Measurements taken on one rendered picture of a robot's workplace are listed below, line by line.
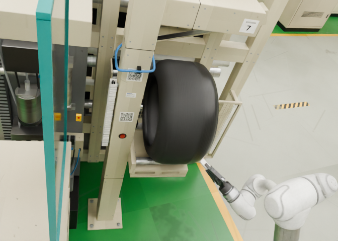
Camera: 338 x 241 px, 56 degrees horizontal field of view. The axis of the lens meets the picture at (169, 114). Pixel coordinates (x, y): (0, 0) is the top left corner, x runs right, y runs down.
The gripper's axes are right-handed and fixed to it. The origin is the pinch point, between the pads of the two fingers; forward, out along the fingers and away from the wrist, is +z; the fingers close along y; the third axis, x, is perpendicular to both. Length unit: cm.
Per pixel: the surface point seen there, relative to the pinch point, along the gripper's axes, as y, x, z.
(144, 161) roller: 15.9, -22.2, 23.5
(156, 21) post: -57, 4, 68
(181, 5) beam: -41, 31, 71
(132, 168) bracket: 14.5, -30.2, 25.3
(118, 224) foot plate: 95, -53, -4
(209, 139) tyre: -22.3, 2.8, 11.7
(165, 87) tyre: -27, 2, 46
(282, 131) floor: 151, 158, -72
